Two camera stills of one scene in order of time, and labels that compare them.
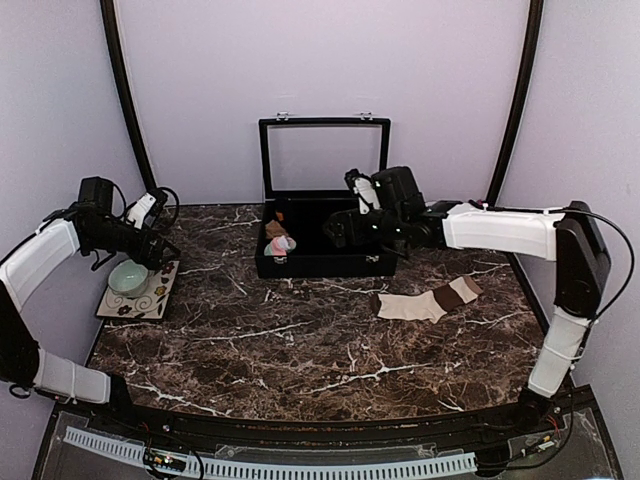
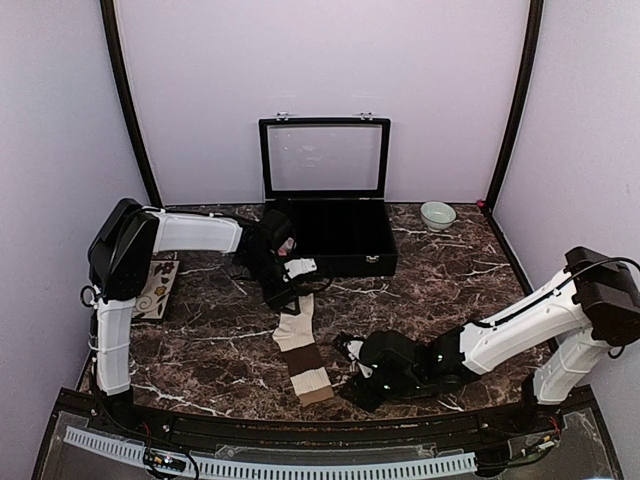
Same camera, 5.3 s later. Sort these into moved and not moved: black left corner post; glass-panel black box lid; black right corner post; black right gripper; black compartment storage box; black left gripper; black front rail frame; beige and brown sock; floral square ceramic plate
Moved: black right gripper; black left gripper; beige and brown sock
Not moved: black compartment storage box; black right corner post; black left corner post; glass-panel black box lid; black front rail frame; floral square ceramic plate
